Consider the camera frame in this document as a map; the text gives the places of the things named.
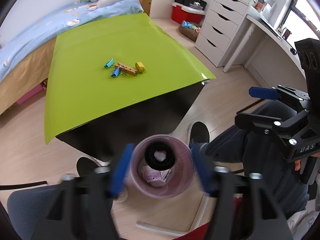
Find white drawer unit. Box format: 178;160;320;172
195;0;249;67

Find bed with blue duvet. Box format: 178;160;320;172
1;0;144;113

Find yellow binder clip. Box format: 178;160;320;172
135;62;145;73

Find brown pet bed with toys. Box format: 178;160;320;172
178;21;201;42

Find person's right shoe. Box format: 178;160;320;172
188;121;210;153

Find red storage box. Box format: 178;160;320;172
171;2;205;24

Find blue binder clip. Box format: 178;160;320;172
104;59;114;68
111;67;120;77

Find pink box under bed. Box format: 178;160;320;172
16;79;48;105

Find pink trash bin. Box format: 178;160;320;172
129;134;195;199

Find black hair scrunchie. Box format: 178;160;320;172
144;141;176;171

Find white desk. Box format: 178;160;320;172
223;13;307;92

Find person's right hand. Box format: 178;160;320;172
294;152;320;172

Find white stool frame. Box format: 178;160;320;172
136;193;209;237

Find black storage bins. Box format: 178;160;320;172
174;0;207;10

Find wooden clothespin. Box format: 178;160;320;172
117;62;138;76

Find green-topped black table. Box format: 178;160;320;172
44;14;214;160

